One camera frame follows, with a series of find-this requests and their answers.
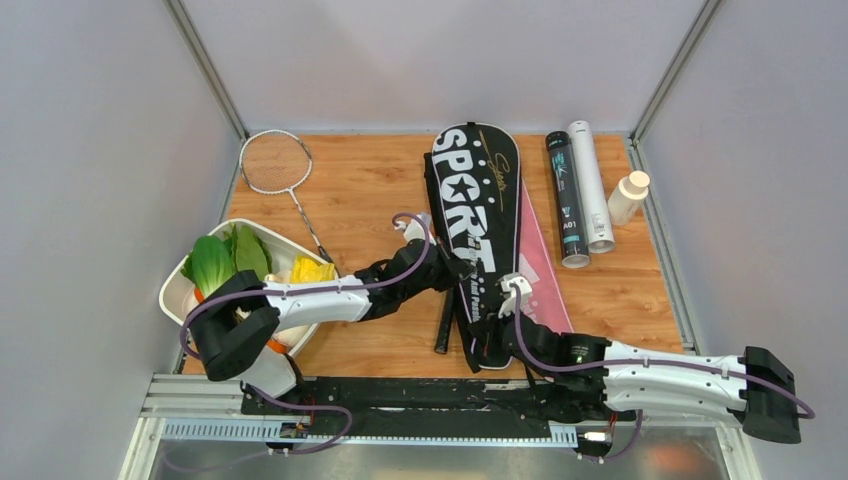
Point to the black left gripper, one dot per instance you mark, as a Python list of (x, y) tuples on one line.
[(455, 269)]

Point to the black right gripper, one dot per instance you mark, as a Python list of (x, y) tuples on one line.
[(487, 332)]

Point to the black silver racket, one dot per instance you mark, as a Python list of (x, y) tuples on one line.
[(441, 344)]

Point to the pink racket cover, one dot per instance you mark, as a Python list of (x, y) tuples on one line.
[(546, 305)]

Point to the black racket cover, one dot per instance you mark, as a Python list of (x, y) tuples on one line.
[(473, 177)]

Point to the black shuttlecock tube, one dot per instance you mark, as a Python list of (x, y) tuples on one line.
[(572, 237)]

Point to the white shuttlecock tube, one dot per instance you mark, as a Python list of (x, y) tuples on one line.
[(598, 226)]

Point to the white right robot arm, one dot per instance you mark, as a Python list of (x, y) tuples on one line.
[(602, 375)]

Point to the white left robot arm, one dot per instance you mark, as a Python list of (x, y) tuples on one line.
[(232, 327)]

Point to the yellow white cabbage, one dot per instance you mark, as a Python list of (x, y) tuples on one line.
[(308, 270)]

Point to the small white mushroom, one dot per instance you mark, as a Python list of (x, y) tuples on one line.
[(279, 277)]

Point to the orange carrot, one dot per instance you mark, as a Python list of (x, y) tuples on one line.
[(277, 347)]

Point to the cream bottle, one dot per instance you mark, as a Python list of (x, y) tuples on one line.
[(627, 197)]

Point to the green leafy vegetable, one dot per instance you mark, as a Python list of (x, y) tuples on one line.
[(247, 250)]

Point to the white silver racket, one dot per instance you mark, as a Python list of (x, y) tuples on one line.
[(274, 162)]

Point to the green bok choy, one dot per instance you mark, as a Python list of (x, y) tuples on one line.
[(209, 265)]

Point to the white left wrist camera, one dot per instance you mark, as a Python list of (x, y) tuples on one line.
[(415, 229)]

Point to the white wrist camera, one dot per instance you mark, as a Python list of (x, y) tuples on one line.
[(517, 291), (415, 229)]

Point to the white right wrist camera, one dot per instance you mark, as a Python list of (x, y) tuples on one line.
[(517, 291)]

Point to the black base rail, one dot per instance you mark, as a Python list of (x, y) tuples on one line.
[(441, 407)]

